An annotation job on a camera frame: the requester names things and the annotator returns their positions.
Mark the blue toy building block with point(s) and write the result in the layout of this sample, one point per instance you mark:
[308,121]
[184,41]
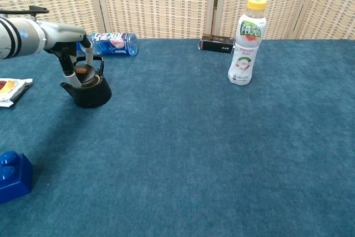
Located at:
[16,182]

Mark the small black lid orange knob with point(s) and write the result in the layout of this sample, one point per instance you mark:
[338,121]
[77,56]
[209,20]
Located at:
[86,75]

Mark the white snack packet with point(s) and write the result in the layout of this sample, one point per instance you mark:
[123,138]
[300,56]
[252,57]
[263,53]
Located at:
[11,90]

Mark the blue cap water bottle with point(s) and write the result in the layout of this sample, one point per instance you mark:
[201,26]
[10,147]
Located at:
[116,44]

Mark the yellow cap drink bottle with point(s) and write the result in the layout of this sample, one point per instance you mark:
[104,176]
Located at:
[244,54]

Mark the woven bamboo folding screen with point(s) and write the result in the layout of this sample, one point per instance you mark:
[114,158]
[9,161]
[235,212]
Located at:
[155,4]

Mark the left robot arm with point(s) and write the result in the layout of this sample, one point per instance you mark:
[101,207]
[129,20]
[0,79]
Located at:
[16,37]

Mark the blue table cloth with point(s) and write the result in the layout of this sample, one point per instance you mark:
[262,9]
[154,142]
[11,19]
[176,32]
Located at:
[194,151]

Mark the small black carton box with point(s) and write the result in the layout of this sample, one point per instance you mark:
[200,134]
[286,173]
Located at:
[216,46]

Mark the black cast iron teapot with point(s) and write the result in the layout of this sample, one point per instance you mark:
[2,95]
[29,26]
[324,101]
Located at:
[94,95]

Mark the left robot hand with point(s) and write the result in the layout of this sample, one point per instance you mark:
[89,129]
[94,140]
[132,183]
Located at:
[61,34]

